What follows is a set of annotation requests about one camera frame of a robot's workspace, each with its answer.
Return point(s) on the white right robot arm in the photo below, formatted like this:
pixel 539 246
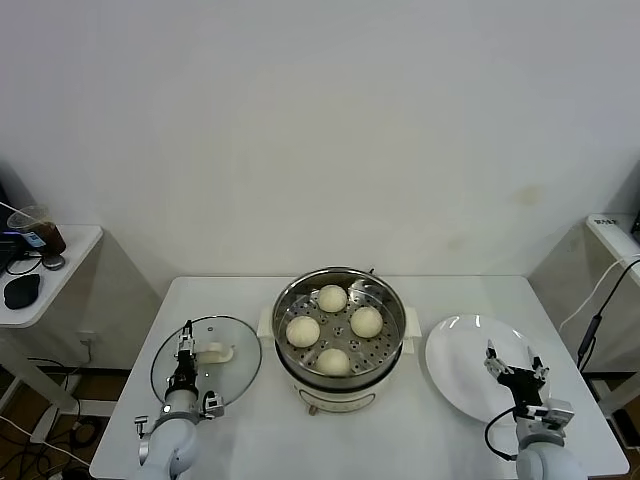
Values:
pixel 547 460

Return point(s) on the plastic cup of iced coffee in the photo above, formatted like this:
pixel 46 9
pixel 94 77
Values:
pixel 52 237

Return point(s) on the white round plate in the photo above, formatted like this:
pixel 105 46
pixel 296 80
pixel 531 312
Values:
pixel 460 360

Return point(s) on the black electronic device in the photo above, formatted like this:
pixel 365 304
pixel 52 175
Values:
pixel 10 246

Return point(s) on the white side table with cup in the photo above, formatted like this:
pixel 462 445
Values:
pixel 75 250

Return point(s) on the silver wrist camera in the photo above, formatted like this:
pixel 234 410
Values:
pixel 555 412
pixel 212 405

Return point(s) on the stainless steel steamer basket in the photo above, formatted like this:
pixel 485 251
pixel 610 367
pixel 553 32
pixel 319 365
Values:
pixel 385 350

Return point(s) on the white wall socket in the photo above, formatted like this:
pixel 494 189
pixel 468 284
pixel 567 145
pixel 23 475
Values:
pixel 90 339

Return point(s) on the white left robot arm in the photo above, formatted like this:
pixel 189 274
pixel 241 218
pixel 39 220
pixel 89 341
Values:
pixel 170 450

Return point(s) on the white side table with label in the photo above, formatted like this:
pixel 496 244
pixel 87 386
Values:
pixel 565 280

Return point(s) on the cream electric cooking pot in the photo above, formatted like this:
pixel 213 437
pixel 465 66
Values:
pixel 335 397

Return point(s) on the black computer mouse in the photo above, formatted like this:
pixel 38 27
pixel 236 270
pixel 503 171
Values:
pixel 21 291

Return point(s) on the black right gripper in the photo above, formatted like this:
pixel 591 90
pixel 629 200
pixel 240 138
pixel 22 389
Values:
pixel 522 387

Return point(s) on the grey round disc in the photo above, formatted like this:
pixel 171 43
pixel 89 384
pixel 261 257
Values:
pixel 54 262

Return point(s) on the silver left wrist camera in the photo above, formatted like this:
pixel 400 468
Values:
pixel 212 405

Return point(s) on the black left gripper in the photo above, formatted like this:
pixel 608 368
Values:
pixel 184 375

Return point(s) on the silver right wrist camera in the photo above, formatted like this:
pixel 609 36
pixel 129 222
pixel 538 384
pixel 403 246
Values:
pixel 555 412

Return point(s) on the white steamed baozi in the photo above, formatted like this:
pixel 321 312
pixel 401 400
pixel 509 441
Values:
pixel 332 298
pixel 366 321
pixel 333 361
pixel 302 331

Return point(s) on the white drinking straw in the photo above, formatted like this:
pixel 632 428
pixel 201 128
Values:
pixel 12 207

